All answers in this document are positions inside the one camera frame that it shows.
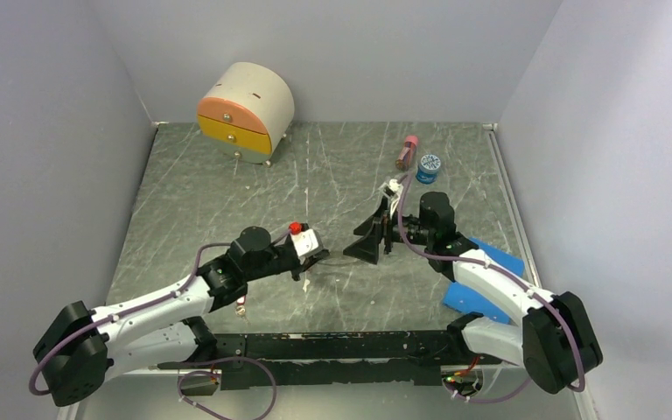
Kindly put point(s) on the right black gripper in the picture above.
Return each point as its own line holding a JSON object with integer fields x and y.
{"x": 367, "y": 248}

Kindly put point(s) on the round beige drawer box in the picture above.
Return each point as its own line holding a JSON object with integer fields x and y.
{"x": 247, "y": 112}

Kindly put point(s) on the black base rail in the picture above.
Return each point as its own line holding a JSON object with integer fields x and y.
{"x": 322, "y": 358}

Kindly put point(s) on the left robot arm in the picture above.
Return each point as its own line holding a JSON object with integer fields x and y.
{"x": 84, "y": 347}

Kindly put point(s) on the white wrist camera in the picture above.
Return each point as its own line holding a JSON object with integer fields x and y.
{"x": 392, "y": 191}
{"x": 304, "y": 240}

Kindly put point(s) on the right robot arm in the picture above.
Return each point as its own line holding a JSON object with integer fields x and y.
{"x": 542, "y": 311}

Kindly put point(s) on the key with red label fob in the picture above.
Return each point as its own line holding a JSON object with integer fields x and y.
{"x": 240, "y": 307}

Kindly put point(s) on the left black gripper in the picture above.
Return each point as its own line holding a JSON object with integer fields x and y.
{"x": 308, "y": 262}

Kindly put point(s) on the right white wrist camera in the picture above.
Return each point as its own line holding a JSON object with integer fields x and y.
{"x": 392, "y": 191}

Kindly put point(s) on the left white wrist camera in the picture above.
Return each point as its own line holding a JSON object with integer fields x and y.
{"x": 304, "y": 240}

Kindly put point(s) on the blue round tin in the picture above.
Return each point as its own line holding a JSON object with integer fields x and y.
{"x": 428, "y": 169}

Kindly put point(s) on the aluminium frame rail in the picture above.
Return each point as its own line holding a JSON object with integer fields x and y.
{"x": 548, "y": 359}

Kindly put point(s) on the blue foam sheet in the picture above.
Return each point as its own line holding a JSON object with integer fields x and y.
{"x": 469, "y": 294}

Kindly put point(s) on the pink capped brown vial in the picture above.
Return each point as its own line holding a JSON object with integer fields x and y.
{"x": 405, "y": 156}

